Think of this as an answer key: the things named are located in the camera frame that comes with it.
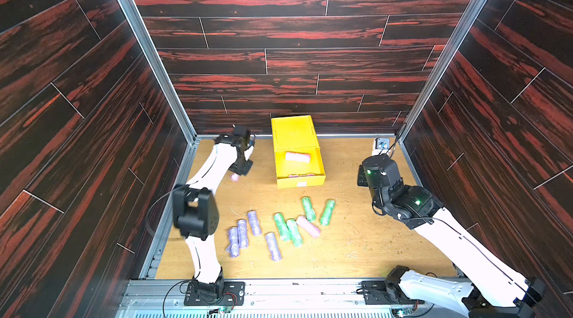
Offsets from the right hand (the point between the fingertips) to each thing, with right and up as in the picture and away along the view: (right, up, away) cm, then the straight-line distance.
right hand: (377, 161), depth 69 cm
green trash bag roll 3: (-19, -21, +22) cm, 36 cm away
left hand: (-48, -4, +23) cm, 53 cm away
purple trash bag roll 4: (-34, -32, +13) cm, 48 cm away
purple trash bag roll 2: (-46, -29, +17) cm, 57 cm away
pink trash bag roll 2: (-20, -26, +19) cm, 38 cm away
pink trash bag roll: (-49, -7, +18) cm, 53 cm away
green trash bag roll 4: (-12, -22, +21) cm, 33 cm away
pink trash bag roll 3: (-24, +2, +20) cm, 31 cm away
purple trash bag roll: (-49, -32, +13) cm, 60 cm away
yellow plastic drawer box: (-24, +11, +24) cm, 36 cm away
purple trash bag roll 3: (-41, -25, +19) cm, 52 cm away
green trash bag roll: (-30, -26, +17) cm, 43 cm away
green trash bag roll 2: (-25, -29, +15) cm, 41 cm away
